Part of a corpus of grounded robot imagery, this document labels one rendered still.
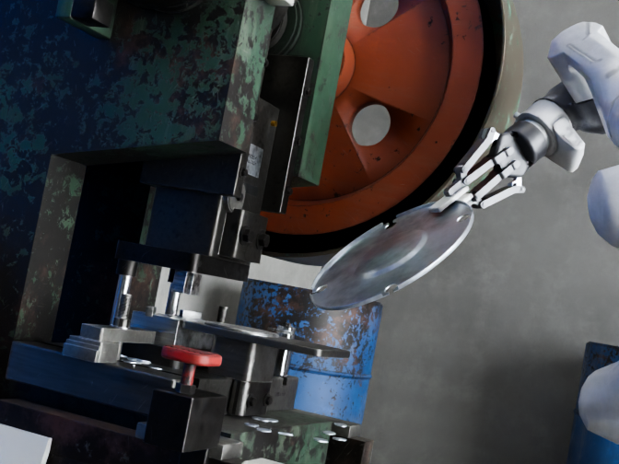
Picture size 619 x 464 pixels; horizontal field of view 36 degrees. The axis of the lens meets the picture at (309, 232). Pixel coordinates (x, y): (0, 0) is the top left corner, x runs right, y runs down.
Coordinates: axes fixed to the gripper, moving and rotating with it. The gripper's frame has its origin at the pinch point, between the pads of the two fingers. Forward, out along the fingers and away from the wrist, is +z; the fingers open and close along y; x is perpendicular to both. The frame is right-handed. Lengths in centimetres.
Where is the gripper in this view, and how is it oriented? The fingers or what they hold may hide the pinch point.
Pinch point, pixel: (450, 203)
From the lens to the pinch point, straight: 158.9
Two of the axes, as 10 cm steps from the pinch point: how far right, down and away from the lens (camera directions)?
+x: 4.7, 0.2, -8.8
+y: -4.9, -8.3, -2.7
